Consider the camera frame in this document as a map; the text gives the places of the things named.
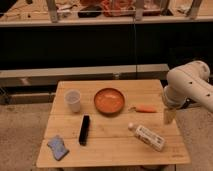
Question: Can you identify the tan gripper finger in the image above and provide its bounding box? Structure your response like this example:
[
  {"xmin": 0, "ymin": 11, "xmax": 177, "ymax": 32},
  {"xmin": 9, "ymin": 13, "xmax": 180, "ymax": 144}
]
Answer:
[{"xmin": 164, "ymin": 108, "xmax": 176, "ymax": 125}]

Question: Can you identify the orange pepper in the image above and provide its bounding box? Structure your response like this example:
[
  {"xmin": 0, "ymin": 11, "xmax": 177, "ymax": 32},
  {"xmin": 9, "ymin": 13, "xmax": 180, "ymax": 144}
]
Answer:
[{"xmin": 129, "ymin": 105, "xmax": 157, "ymax": 113}]

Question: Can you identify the white ceramic cup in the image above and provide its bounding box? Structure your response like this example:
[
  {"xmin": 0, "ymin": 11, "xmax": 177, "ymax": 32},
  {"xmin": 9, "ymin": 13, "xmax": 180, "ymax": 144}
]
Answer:
[{"xmin": 64, "ymin": 89, "xmax": 81, "ymax": 113}]

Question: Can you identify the white plastic bottle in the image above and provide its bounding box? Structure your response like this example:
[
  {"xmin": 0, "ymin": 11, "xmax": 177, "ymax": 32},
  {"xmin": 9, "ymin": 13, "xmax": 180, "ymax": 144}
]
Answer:
[{"xmin": 128, "ymin": 123, "xmax": 165, "ymax": 151}]

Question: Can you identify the orange bowl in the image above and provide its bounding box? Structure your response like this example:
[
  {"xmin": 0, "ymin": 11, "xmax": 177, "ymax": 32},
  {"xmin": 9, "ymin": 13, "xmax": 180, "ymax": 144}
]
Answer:
[{"xmin": 94, "ymin": 88, "xmax": 125, "ymax": 115}]

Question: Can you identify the wooden table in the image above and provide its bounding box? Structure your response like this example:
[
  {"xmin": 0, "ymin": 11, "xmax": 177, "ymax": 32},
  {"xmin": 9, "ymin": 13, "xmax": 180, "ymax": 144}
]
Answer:
[{"xmin": 36, "ymin": 80, "xmax": 190, "ymax": 168}]

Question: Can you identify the black rectangular bar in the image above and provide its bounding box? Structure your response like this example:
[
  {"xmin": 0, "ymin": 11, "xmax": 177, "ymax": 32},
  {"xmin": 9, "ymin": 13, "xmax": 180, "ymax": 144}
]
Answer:
[{"xmin": 79, "ymin": 115, "xmax": 90, "ymax": 146}]

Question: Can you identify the blue sponge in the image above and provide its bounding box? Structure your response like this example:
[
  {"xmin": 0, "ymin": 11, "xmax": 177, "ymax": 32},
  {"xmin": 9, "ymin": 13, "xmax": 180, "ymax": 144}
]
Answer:
[{"xmin": 47, "ymin": 135, "xmax": 69, "ymax": 161}]

